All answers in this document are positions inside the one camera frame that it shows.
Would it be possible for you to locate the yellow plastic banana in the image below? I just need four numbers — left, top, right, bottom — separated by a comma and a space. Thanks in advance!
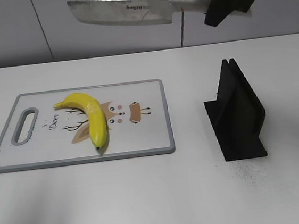
53, 93, 107, 150

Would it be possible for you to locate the black knife stand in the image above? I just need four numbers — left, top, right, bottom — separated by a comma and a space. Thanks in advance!
204, 58, 267, 162

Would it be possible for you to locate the white grey-rimmed cutting board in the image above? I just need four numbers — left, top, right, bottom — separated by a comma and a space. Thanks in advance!
0, 79, 175, 173

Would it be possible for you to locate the white-handled kitchen knife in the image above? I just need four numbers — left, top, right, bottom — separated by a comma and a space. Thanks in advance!
67, 0, 251, 26

